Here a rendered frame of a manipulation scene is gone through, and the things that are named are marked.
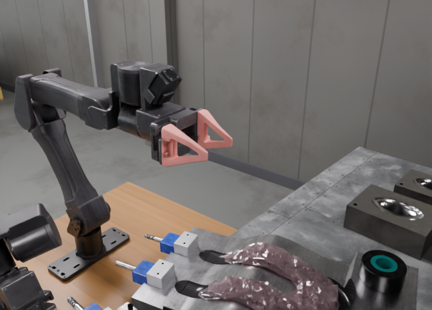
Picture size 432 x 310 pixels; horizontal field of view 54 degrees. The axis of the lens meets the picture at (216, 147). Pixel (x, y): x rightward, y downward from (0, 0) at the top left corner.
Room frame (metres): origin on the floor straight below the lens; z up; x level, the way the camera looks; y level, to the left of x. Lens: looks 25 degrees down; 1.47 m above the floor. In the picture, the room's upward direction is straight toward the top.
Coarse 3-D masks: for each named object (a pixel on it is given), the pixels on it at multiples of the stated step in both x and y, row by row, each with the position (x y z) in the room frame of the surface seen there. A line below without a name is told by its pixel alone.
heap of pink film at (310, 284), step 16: (224, 256) 0.73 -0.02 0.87; (240, 256) 0.70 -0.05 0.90; (256, 256) 0.68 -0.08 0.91; (272, 256) 0.67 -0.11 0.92; (288, 256) 0.69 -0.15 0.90; (288, 272) 0.64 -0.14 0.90; (304, 272) 0.65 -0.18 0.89; (320, 272) 0.66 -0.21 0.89; (208, 288) 0.62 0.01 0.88; (224, 288) 0.60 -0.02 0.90; (240, 288) 0.59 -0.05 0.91; (256, 288) 0.58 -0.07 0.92; (272, 288) 0.60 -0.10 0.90; (304, 288) 0.61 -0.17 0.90; (320, 288) 0.61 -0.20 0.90; (336, 288) 0.60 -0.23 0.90; (256, 304) 0.56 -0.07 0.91; (272, 304) 0.55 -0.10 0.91; (288, 304) 0.56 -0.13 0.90; (304, 304) 0.57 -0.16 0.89; (320, 304) 0.56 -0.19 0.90; (336, 304) 0.58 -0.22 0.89
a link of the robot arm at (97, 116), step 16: (112, 64) 0.71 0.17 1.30; (128, 64) 0.70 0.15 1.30; (144, 64) 0.71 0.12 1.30; (112, 80) 0.71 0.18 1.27; (128, 80) 0.67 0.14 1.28; (112, 96) 0.70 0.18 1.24; (128, 96) 0.67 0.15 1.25; (96, 112) 0.71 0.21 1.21; (112, 112) 0.70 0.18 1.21; (112, 128) 0.70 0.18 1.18
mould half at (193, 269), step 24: (216, 240) 0.81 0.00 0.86; (240, 240) 0.80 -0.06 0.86; (264, 240) 0.76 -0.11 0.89; (288, 240) 0.75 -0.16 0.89; (192, 264) 0.72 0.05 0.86; (216, 264) 0.72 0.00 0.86; (240, 264) 0.69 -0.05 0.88; (312, 264) 0.69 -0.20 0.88; (336, 264) 0.70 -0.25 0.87; (144, 288) 0.65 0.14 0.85; (168, 288) 0.65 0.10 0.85; (288, 288) 0.62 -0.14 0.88; (360, 288) 0.59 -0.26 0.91; (408, 288) 0.59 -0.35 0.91
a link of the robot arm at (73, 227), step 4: (108, 204) 0.85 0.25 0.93; (76, 216) 0.79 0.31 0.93; (72, 220) 0.79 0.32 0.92; (76, 220) 0.78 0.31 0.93; (80, 220) 0.78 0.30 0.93; (68, 224) 0.80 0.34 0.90; (72, 224) 0.79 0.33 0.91; (76, 224) 0.78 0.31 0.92; (80, 224) 0.77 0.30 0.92; (68, 228) 0.80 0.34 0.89; (72, 228) 0.79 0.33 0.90; (76, 228) 0.78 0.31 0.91; (80, 228) 0.77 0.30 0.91; (68, 232) 0.80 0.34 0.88; (72, 232) 0.79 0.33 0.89; (76, 232) 0.78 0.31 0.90; (80, 232) 0.78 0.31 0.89; (76, 236) 0.78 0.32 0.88; (80, 236) 0.79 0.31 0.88
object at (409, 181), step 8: (408, 176) 1.11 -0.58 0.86; (416, 176) 1.11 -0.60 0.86; (424, 176) 1.11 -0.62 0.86; (400, 184) 1.07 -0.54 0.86; (408, 184) 1.06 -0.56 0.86; (416, 184) 1.08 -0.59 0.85; (424, 184) 1.08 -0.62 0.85; (400, 192) 1.04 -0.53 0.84; (408, 192) 1.03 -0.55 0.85; (416, 192) 1.02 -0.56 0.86; (424, 192) 1.01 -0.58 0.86; (424, 200) 1.00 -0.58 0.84
